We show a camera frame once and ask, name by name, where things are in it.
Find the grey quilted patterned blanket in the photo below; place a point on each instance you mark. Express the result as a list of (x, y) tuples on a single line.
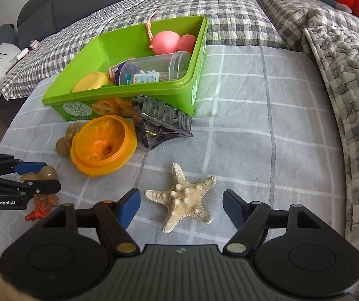
[(355, 100)]

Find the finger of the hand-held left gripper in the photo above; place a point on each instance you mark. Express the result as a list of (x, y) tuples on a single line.
[(46, 186), (33, 165)]

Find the white flat object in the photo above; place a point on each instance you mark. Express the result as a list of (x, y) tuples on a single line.
[(18, 59)]

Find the small pink object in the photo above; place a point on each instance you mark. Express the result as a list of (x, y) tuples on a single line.
[(32, 44)]

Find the brown gourd toy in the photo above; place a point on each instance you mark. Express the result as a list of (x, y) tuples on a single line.
[(63, 145)]

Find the red toy figure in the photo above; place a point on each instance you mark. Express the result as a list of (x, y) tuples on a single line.
[(39, 210)]

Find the green plastic box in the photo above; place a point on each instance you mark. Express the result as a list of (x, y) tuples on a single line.
[(166, 89)]

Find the light grey grid tablecloth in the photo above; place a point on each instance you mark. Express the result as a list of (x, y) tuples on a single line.
[(261, 131)]

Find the orange toy bowl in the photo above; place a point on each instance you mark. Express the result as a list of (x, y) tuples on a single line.
[(126, 150)]

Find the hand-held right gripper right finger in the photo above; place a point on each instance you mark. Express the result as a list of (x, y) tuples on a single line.
[(234, 208)]

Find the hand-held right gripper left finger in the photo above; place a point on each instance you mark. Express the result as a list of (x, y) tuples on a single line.
[(129, 205)]

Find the red round toy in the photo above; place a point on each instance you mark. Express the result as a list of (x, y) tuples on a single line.
[(186, 41)]

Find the yellow toy pot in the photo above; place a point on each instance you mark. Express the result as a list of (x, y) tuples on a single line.
[(88, 83)]

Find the grey hair clip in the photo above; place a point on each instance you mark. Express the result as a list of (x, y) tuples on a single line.
[(160, 113)]

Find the clear cotton swab container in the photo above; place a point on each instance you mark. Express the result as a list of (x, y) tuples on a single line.
[(166, 65)]

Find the purple toy grapes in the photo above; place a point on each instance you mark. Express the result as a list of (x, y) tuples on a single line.
[(129, 66)]

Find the pink card box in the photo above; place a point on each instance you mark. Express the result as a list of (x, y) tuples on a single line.
[(114, 70)]

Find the beige starfish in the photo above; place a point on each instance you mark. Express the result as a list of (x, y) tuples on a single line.
[(182, 197)]

